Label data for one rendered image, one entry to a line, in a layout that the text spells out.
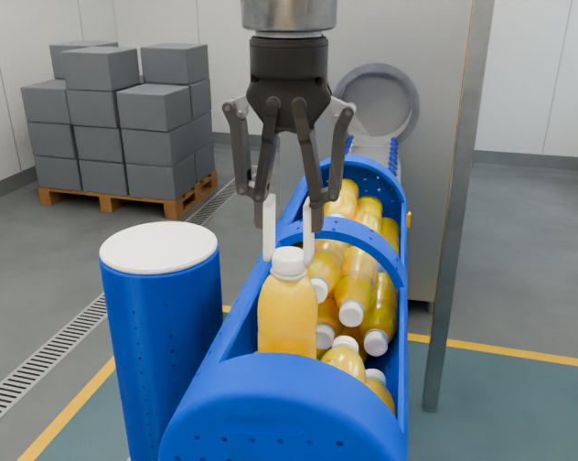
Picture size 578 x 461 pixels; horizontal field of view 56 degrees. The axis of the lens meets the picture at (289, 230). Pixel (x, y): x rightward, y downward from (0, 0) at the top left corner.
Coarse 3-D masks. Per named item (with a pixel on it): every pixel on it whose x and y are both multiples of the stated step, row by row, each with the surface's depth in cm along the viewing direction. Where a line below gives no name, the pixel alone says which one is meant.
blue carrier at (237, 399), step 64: (384, 192) 134; (384, 256) 91; (256, 320) 101; (192, 384) 64; (256, 384) 56; (320, 384) 57; (192, 448) 60; (256, 448) 58; (320, 448) 57; (384, 448) 55
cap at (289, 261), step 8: (280, 248) 62; (288, 248) 62; (296, 248) 62; (272, 256) 60; (280, 256) 60; (288, 256) 60; (296, 256) 60; (272, 264) 61; (280, 264) 60; (288, 264) 59; (296, 264) 59; (304, 264) 60; (280, 272) 60; (288, 272) 60; (296, 272) 60
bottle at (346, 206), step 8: (344, 184) 126; (352, 184) 128; (344, 192) 121; (352, 192) 124; (344, 200) 117; (352, 200) 120; (328, 208) 117; (336, 208) 116; (344, 208) 116; (352, 208) 118; (344, 216) 115; (352, 216) 117
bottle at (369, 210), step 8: (360, 200) 128; (368, 200) 127; (376, 200) 128; (360, 208) 124; (368, 208) 123; (376, 208) 125; (360, 216) 119; (368, 216) 119; (376, 216) 121; (368, 224) 117; (376, 224) 118
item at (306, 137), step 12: (300, 108) 52; (300, 120) 53; (300, 132) 53; (312, 132) 55; (300, 144) 54; (312, 144) 54; (312, 156) 55; (312, 168) 55; (312, 180) 56; (312, 192) 56; (312, 204) 56
